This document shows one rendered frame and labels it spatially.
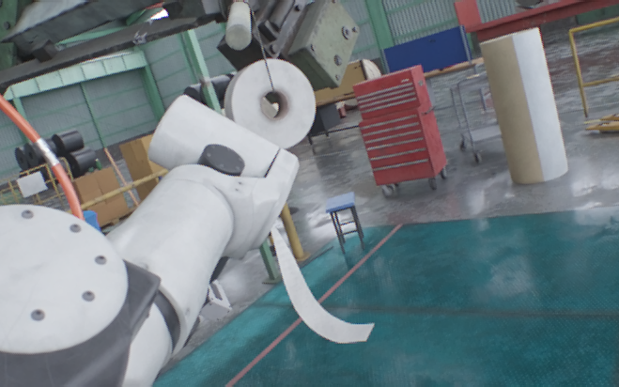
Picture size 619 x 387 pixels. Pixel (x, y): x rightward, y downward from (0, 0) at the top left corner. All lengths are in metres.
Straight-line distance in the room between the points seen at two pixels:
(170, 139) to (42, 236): 0.22
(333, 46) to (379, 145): 4.25
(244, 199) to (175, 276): 0.10
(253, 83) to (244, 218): 0.55
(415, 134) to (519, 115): 1.07
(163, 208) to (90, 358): 0.14
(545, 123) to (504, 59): 0.66
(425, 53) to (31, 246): 9.16
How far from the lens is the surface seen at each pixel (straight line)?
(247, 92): 0.89
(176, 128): 0.43
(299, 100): 0.92
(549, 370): 2.46
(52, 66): 1.21
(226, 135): 0.43
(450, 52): 9.14
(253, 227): 0.38
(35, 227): 0.23
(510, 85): 4.67
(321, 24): 1.09
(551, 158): 4.83
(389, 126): 5.24
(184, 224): 0.31
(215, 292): 0.58
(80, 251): 0.23
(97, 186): 9.80
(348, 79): 10.17
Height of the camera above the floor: 1.49
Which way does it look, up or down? 13 degrees down
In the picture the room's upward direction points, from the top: 18 degrees counter-clockwise
